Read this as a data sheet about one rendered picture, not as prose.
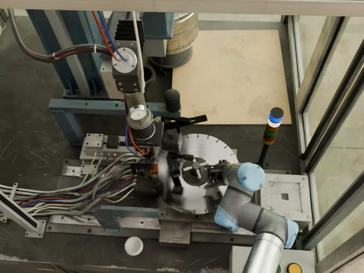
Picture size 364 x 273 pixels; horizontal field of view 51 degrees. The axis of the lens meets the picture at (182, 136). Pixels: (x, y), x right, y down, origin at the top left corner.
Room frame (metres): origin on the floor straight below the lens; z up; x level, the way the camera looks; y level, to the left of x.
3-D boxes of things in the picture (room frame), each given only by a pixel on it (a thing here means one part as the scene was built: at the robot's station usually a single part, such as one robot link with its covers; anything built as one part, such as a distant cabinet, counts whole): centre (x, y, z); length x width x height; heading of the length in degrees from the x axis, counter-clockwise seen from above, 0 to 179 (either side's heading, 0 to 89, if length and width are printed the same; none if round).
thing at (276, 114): (0.70, -0.33, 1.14); 0.05 x 0.04 x 0.03; 172
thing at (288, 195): (0.49, -0.37, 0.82); 0.18 x 0.18 x 0.15; 82
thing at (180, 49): (1.38, 0.03, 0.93); 0.31 x 0.31 x 0.36
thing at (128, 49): (0.76, 0.10, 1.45); 0.35 x 0.07 x 0.28; 172
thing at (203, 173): (0.60, -0.04, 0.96); 0.11 x 0.11 x 0.03
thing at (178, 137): (0.58, 0.03, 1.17); 0.06 x 0.05 x 0.20; 73
